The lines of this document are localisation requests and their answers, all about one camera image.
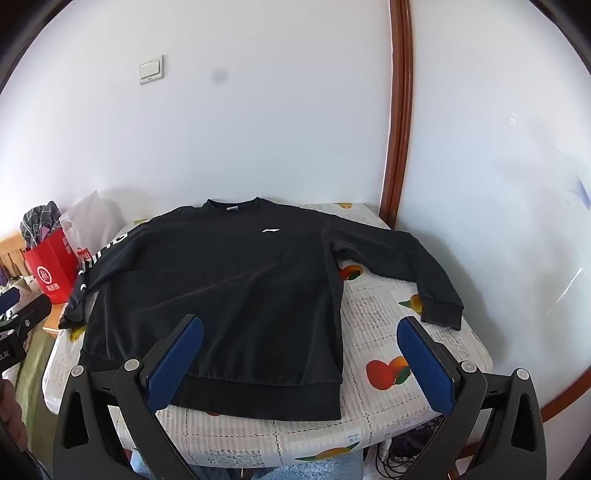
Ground white shopping bag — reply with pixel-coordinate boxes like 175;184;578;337
59;190;123;266

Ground white light switch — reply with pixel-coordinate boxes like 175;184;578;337
139;55;164;85

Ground plaid cloth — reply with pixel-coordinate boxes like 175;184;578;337
21;200;62;252

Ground wooden chair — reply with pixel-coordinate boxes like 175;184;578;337
0;233;27;278

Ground wooden baseboard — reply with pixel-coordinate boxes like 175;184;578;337
539;364;591;424

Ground wooden vertical trim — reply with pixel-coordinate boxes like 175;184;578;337
379;0;414;229

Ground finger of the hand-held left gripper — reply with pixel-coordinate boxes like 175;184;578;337
0;287;21;315
8;294;52;334

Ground wooden side table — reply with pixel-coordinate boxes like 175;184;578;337
43;302;71;341

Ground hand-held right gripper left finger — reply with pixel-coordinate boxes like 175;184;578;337
53;314;205;480

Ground red paper bag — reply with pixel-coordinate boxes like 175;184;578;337
23;228;81;305

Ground olive green cloth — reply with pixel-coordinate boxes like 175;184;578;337
13;331;63;446

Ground tangled cables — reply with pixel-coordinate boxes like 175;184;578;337
373;414;446;480

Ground fruit print tablecloth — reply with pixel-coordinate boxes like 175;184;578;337
42;202;491;476

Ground light blue fluffy cloth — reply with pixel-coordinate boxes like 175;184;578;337
240;455;366;480

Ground person's left forearm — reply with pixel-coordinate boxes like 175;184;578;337
0;381;29;452

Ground black sweatshirt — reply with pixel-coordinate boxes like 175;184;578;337
58;198;464;422

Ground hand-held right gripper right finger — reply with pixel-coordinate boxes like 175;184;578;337
397;315;546;480

